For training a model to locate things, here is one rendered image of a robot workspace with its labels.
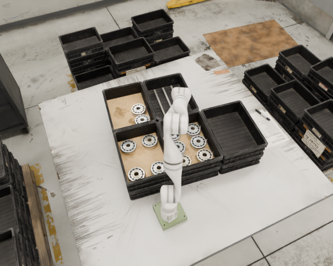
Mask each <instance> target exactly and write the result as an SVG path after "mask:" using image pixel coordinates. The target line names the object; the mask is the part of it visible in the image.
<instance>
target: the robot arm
mask: <svg viewBox="0 0 333 266"><path fill-rule="evenodd" d="M171 96H172V99H173V105H172V106H171V107H170V109H169V110H168V112H167V113H166V114H165V116H164V119H163V134H164V155H163V168H164V170H165V172H166V173H167V175H168V176H169V177H170V178H171V179H172V181H173V183H174V185H163V186H162V187H161V189H160V199H161V217H162V219H163V220H164V221H166V222H168V223H171V222H172V221H173V220H174V219H176V218H177V215H178V211H177V204H178V203H179V202H180V200H181V174H182V163H183V155H182V153H181V151H180V150H179V148H178V147H177V146H176V144H175V143H174V141H173V139H172V136H171V134H175V135H177V136H180V135H185V134H186V133H187V131H188V127H189V117H188V111H187V105H188V102H189V100H190V98H191V90H190V89H189V88H180V87H175V88H173V89H172V91H171Z"/></svg>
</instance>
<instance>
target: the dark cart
mask: <svg viewBox="0 0 333 266"><path fill-rule="evenodd" d="M28 126H29V125H28V122H27V117H26V113H25V109H24V104H23V99H22V95H21V91H20V87H19V86H18V84H17V82H16V81H15V79H14V77H13V75H12V73H11V72H10V70H9V68H8V66H7V64H6V63H5V61H4V59H3V57H2V55H1V54H0V136H1V135H4V134H7V133H9V132H12V131H16V130H19V129H22V128H23V130H24V131H25V133H27V132H29V131H28V129H27V127H28Z"/></svg>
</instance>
